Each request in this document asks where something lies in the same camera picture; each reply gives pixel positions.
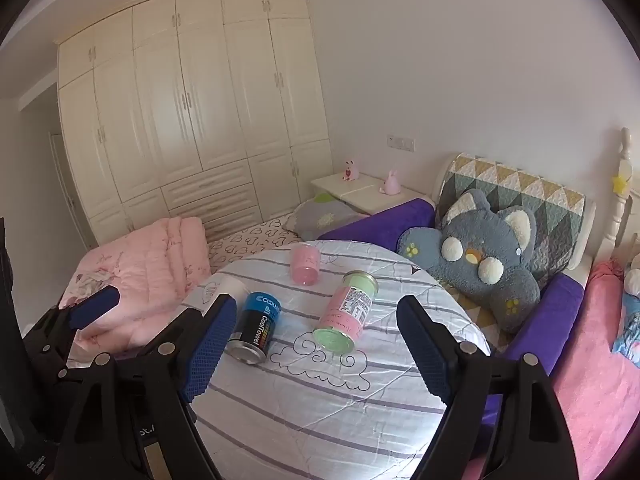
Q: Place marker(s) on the pink rabbit figurine with heart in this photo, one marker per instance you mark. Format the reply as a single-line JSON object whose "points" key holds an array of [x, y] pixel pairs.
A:
{"points": [[350, 171]]}

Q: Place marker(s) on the white door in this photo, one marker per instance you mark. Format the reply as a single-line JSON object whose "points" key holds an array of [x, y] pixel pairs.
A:
{"points": [[62, 185]]}

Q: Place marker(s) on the heart print bed sheet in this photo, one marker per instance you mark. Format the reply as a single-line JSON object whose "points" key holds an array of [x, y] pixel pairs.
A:
{"points": [[245, 245]]}

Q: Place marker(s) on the white nightstand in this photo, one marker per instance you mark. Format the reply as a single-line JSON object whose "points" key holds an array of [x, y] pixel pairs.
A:
{"points": [[360, 195]]}

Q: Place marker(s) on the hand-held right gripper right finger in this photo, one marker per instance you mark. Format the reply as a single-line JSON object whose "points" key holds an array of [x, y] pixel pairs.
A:
{"points": [[425, 355]]}

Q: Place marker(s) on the patchwork triangle pillow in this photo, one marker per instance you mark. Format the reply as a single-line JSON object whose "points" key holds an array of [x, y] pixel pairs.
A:
{"points": [[525, 185]]}

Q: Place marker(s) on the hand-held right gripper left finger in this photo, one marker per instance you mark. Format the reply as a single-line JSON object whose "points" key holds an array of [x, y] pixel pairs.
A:
{"points": [[210, 345]]}

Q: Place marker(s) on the pink fleece blanket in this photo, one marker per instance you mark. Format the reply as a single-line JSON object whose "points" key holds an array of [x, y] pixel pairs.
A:
{"points": [[590, 385]]}

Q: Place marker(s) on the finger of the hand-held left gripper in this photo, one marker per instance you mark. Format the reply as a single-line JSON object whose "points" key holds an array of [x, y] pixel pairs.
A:
{"points": [[95, 307]]}

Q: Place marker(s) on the green canister with pink label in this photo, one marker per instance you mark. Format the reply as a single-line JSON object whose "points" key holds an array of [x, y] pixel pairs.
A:
{"points": [[345, 310]]}

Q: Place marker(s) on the plain pink rabbit figurine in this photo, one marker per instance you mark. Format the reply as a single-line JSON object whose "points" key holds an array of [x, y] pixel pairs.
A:
{"points": [[391, 184]]}

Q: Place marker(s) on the grey pillow with green dots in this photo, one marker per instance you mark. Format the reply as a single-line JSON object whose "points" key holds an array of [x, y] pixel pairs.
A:
{"points": [[325, 217]]}

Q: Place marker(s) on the white bed post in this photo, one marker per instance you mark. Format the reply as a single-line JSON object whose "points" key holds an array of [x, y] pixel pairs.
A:
{"points": [[622, 215]]}

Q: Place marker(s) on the purple bed bumper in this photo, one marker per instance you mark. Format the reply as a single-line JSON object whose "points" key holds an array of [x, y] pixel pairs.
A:
{"points": [[380, 220]]}

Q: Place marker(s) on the white paper cup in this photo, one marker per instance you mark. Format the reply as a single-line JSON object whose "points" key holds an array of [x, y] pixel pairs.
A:
{"points": [[225, 287]]}

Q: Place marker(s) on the blue and black can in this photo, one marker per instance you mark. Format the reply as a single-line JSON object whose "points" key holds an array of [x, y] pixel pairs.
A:
{"points": [[257, 320]]}

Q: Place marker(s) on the cream wardrobe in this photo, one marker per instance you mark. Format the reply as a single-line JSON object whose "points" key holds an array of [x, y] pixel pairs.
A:
{"points": [[200, 85]]}

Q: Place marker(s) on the pink cup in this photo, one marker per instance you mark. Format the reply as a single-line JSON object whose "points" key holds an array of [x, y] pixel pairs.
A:
{"points": [[305, 262]]}

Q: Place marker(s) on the yellow star decoration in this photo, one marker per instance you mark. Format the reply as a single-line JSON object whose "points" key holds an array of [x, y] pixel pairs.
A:
{"points": [[620, 184]]}

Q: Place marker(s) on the white wall socket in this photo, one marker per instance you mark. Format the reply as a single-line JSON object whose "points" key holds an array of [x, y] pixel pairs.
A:
{"points": [[401, 143]]}

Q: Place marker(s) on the blue and white stuffed toy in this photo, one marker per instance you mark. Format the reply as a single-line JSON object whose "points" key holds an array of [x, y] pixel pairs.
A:
{"points": [[631, 310]]}

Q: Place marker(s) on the grey cat plush cushion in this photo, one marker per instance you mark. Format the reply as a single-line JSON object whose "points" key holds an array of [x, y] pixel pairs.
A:
{"points": [[500, 290]]}

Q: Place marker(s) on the pink quilt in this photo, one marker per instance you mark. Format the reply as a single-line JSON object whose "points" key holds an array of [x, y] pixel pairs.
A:
{"points": [[150, 260]]}

